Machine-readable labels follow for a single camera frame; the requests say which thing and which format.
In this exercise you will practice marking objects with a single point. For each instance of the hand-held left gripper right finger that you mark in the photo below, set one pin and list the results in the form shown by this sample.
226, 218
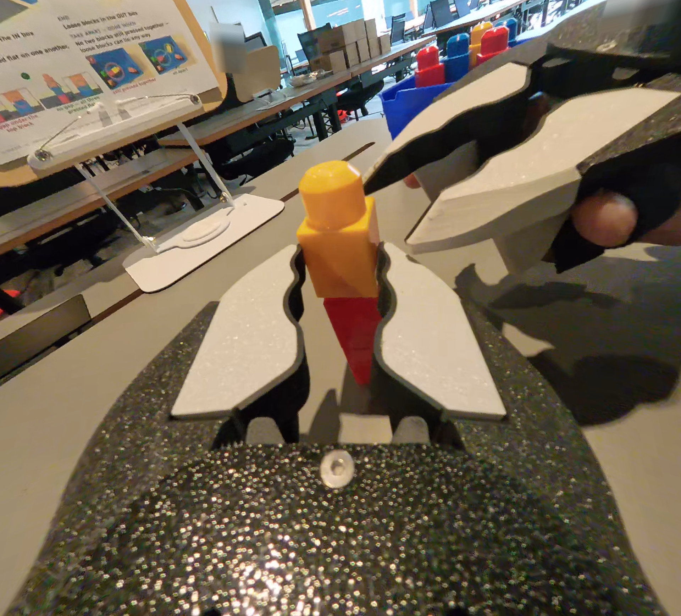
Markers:
436, 355

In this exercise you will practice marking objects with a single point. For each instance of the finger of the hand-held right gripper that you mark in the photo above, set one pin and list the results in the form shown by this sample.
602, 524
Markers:
532, 164
468, 94

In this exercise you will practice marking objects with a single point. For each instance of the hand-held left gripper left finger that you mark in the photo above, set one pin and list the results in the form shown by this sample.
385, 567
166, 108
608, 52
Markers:
244, 350

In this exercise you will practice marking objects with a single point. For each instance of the blue plastic bin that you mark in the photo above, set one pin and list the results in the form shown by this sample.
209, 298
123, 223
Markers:
409, 105

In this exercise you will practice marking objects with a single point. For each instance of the red mega block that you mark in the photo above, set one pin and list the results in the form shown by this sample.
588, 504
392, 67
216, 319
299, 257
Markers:
356, 328
429, 68
493, 44

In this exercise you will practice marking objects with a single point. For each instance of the yellow mega block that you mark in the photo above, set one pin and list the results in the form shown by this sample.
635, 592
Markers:
335, 254
480, 36

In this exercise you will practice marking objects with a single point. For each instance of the blue mega block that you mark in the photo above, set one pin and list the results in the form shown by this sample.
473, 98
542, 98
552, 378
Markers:
512, 28
457, 57

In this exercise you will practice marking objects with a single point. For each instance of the person's right hand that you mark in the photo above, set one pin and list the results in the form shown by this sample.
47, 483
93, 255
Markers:
606, 219

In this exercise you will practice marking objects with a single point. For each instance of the row of office chairs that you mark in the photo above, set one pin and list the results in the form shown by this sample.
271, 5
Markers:
452, 4

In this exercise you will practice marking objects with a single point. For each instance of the long office table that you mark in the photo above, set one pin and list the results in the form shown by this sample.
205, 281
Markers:
362, 68

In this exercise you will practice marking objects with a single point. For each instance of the stack of cardboard boxes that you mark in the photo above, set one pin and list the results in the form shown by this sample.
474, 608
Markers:
351, 44

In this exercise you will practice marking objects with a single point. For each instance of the dark computer monitor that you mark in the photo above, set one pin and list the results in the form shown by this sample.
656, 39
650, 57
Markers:
314, 44

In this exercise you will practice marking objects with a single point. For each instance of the clear acrylic board stand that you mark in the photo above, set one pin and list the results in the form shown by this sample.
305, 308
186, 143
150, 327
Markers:
127, 217

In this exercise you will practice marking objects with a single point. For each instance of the dark grey flat panel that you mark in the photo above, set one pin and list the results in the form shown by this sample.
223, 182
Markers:
42, 334

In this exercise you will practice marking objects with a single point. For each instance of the grey side table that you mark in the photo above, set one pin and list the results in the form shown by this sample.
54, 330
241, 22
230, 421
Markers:
106, 190

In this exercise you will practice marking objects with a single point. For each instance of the printed instruction board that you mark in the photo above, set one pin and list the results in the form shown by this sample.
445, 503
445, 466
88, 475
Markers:
106, 41

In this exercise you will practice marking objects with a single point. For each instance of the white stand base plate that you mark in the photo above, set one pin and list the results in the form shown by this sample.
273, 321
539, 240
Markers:
239, 233

